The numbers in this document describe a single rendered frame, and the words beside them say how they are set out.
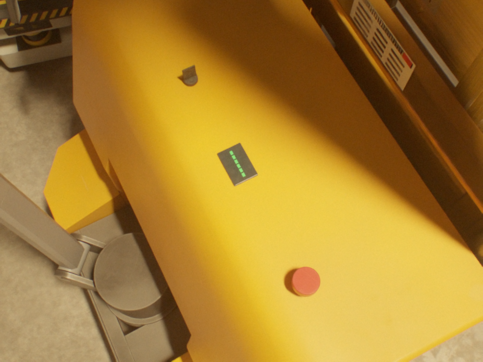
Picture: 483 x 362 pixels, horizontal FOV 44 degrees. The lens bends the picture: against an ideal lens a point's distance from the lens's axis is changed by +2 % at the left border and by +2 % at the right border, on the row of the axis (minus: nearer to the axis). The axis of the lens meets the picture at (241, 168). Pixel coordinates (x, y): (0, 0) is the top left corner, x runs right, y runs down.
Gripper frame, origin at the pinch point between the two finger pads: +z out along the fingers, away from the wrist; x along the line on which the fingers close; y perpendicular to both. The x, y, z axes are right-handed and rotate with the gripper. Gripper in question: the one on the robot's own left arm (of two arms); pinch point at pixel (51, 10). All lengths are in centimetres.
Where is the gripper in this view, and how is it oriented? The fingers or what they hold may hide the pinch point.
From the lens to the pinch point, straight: 124.5
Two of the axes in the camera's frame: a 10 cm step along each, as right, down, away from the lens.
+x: 9.9, -0.5, 1.3
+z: -0.6, 7.1, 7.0
